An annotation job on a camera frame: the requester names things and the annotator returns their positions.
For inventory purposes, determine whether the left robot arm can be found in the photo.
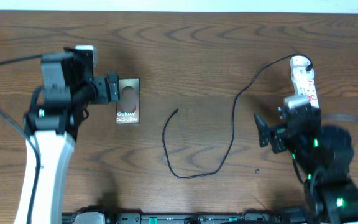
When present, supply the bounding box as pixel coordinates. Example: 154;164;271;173
14;45;120;223

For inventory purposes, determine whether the white USB charger adapter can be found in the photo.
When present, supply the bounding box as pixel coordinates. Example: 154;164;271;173
291;67;315;83

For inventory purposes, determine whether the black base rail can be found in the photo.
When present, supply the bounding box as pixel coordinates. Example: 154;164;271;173
61;205;310;224

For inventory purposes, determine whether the white power strip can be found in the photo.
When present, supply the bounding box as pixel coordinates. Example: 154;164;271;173
290;55;319;108

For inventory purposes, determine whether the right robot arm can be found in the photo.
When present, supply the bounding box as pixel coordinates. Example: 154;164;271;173
254;103;358;223

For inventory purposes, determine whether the black charger cable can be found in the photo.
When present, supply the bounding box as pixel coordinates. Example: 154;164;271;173
162;53;314;180

